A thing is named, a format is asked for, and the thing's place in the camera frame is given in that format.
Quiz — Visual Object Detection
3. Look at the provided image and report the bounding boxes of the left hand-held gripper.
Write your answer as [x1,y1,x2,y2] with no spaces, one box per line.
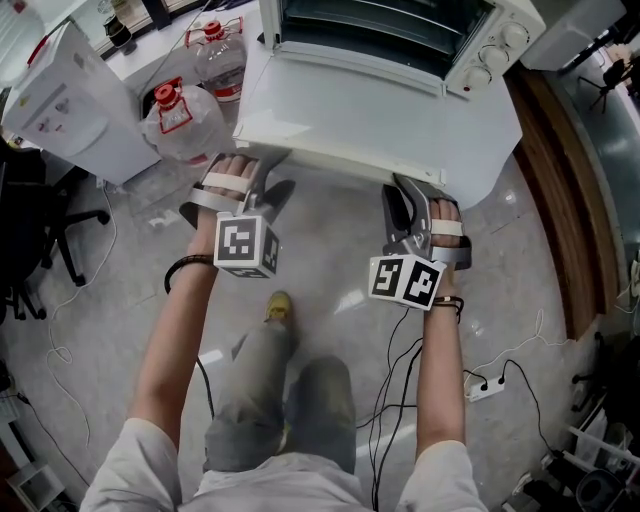
[178,151,297,281]

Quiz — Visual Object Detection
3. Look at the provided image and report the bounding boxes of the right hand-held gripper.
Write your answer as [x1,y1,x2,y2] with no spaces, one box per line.
[368,171,474,312]

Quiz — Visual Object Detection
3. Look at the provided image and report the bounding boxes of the glass oven door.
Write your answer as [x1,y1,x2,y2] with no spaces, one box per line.
[231,39,448,190]

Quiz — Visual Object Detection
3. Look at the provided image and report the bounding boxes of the white oven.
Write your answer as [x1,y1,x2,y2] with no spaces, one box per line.
[257,0,547,101]

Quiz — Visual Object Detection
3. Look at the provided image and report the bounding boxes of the person's right forearm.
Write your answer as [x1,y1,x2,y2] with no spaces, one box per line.
[414,299,469,461]

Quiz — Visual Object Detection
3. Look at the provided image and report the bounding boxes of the person's left forearm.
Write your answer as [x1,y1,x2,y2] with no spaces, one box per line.
[127,252,219,441]

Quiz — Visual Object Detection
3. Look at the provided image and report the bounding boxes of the person's right hand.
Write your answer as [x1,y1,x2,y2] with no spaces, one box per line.
[429,197,466,301]

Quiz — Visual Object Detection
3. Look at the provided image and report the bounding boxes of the person's left hand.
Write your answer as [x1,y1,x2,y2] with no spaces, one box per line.
[187,152,261,257]

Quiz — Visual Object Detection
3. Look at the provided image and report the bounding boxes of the white cloth covered table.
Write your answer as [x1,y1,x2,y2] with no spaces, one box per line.
[234,29,526,211]

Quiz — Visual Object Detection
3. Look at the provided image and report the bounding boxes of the person's left yellow shoe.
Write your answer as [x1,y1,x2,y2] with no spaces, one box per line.
[263,290,295,326]

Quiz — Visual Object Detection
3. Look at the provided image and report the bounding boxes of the clear bottle red cap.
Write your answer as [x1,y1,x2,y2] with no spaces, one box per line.
[185,19,250,104]
[139,76,227,166]

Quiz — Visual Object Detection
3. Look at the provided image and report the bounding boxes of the wooden step platform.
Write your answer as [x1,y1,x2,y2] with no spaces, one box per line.
[503,64,621,342]

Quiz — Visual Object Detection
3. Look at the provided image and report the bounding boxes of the white window ledge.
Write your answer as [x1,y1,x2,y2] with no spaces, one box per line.
[69,0,261,101]

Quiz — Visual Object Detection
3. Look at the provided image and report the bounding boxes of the person's grey trousers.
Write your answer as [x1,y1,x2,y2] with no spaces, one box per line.
[202,319,359,476]

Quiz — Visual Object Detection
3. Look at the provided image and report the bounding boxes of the white power strip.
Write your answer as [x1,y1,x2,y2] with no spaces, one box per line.
[463,377,508,402]

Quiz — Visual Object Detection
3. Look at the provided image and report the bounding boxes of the white water dispenser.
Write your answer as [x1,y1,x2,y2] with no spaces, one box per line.
[0,22,162,186]

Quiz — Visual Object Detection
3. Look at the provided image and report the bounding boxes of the black thermos bottle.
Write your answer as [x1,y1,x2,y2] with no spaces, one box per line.
[102,10,135,54]

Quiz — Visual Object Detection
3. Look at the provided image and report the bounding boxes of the white rounded cabinet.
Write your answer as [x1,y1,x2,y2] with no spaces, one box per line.
[519,0,626,72]

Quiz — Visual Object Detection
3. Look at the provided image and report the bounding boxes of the black tripod stand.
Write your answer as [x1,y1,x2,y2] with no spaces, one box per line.
[579,57,632,112]

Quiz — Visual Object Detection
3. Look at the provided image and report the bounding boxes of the black office chair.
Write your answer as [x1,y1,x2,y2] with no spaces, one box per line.
[0,134,112,322]

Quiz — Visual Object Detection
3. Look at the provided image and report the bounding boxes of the person's white shirt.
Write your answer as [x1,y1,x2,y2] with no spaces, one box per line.
[79,417,489,512]

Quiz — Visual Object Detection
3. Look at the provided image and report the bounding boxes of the wrapped water dispenser jug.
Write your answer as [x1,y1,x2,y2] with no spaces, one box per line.
[0,0,49,91]

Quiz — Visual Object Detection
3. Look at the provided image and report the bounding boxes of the black right wrist bracelet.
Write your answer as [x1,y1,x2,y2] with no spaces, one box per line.
[432,295,465,317]

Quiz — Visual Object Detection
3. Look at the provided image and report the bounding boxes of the black wrist bracelet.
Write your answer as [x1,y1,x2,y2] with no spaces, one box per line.
[432,295,465,317]
[163,254,216,294]

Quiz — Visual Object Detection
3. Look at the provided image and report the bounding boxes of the black left wrist bracelet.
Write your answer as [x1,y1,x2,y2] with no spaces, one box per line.
[163,254,216,294]

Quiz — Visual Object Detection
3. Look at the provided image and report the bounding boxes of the white floor cable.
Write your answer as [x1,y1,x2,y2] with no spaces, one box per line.
[462,308,571,381]
[46,184,119,451]

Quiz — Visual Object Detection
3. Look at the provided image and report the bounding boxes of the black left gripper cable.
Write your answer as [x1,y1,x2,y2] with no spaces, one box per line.
[194,355,217,420]

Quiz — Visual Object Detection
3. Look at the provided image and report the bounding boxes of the black window frame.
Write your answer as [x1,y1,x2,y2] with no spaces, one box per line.
[139,0,211,32]

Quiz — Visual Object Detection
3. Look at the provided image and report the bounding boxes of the black power strip cable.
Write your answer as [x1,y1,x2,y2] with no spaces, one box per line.
[462,358,556,461]

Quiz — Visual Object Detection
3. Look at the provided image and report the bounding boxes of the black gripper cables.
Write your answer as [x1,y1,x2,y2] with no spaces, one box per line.
[355,307,436,512]

